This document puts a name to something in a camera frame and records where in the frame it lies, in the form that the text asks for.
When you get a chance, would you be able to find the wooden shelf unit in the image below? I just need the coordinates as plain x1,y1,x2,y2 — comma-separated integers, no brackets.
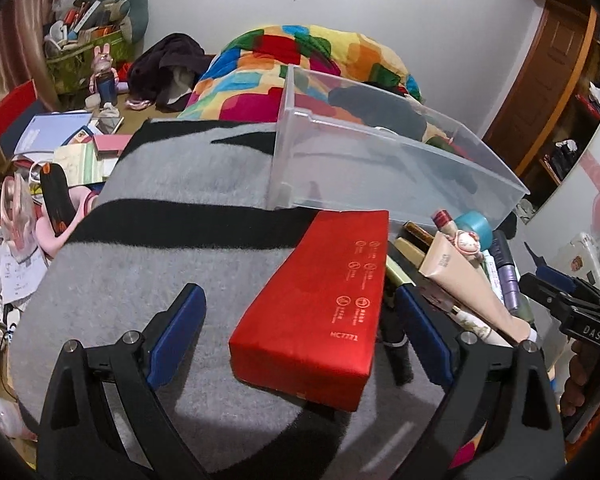
516,11,600,214

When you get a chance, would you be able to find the black garment on quilt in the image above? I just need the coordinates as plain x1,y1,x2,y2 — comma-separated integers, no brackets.
328,84,428,141

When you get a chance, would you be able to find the wooden door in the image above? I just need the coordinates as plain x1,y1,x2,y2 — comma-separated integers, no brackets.
484,0,597,176

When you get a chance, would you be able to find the blue tape roll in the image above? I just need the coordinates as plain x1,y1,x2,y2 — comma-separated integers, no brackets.
454,210,493,252

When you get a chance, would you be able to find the gold brown cosmetic box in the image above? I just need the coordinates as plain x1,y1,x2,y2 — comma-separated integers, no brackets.
401,222,434,252

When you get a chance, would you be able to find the red rectangular gift box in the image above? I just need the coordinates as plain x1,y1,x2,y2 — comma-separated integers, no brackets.
228,210,389,412

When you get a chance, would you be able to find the dark clothes pile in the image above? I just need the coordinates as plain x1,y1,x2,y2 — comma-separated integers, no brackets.
128,32,212,113

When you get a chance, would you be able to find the pink small box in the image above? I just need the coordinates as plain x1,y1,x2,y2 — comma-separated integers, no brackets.
93,134,133,159

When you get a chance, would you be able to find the grey green neck pillow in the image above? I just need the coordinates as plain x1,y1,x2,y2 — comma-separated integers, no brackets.
99,0,148,44

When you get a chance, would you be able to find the rabbit figure toy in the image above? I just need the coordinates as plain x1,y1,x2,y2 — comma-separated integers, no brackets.
88,42,120,110

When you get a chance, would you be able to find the black orange handheld tool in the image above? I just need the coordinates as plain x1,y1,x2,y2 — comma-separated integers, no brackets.
40,162,76,236

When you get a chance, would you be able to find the blue notebook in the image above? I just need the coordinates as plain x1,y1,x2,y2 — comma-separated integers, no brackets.
14,112,92,155

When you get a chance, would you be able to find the purple cosmetic bottle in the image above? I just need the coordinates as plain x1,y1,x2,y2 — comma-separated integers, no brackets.
490,230,521,312

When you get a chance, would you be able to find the green storage basket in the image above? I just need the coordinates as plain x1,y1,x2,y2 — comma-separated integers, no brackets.
46,30,135,96

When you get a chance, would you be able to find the pink kitty charm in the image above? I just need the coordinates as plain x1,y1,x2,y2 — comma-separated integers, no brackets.
445,230,483,261

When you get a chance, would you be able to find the person's right hand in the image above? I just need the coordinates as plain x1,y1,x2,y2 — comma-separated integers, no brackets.
560,340,600,416

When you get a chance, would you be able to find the red flat box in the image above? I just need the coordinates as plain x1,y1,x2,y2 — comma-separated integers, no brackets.
0,80,38,137

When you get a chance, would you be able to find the beige cosmetic tube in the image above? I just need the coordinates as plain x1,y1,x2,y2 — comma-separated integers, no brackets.
419,232,538,344

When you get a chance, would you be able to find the colourful patchwork quilt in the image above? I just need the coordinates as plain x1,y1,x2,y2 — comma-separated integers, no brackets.
180,25,468,157

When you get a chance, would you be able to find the white pen rose tip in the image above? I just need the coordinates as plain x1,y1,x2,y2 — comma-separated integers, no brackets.
449,307,510,348

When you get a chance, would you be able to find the grey black striped blanket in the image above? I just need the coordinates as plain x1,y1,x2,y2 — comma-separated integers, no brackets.
9,120,442,479

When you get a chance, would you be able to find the clear plastic storage bin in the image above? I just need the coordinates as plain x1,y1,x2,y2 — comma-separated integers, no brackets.
266,91,528,226

